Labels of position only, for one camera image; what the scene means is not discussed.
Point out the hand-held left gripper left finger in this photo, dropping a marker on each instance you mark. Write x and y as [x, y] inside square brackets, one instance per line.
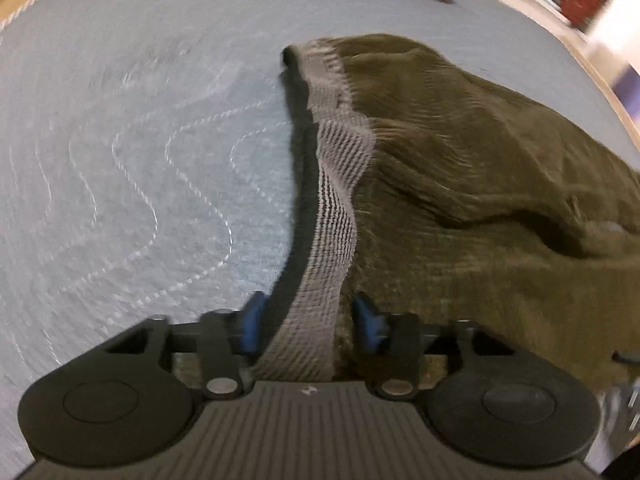
[250, 325]

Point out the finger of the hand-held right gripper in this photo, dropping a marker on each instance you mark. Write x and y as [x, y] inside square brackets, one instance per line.
[627, 357]

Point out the purple folder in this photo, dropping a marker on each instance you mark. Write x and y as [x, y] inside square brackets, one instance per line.
[627, 82]

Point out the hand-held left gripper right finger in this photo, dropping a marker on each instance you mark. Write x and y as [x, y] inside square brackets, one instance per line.
[365, 327]

